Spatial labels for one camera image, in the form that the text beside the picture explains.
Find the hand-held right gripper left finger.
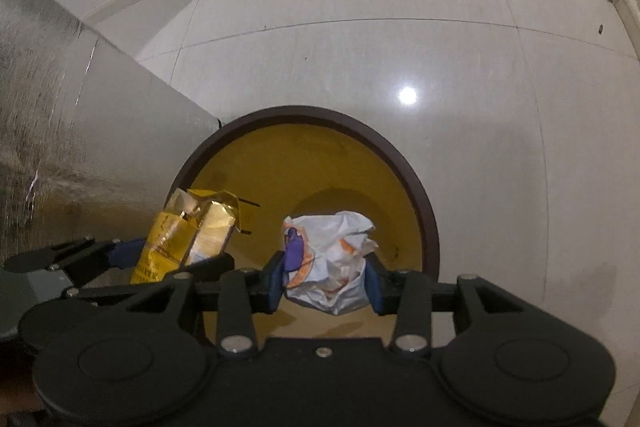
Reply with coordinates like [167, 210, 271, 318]
[125, 252, 288, 357]

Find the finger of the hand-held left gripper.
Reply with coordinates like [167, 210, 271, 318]
[2, 237, 146, 290]
[64, 253, 236, 308]

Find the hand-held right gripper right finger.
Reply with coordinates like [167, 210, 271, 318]
[362, 253, 508, 355]

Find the yellow snack packet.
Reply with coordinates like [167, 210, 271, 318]
[130, 188, 261, 285]

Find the white paper bag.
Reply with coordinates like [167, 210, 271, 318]
[281, 210, 377, 315]

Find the brown-rimmed round trash bin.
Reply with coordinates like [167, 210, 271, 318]
[167, 105, 443, 348]

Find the silver embossed appliance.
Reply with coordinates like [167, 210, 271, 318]
[0, 0, 223, 273]

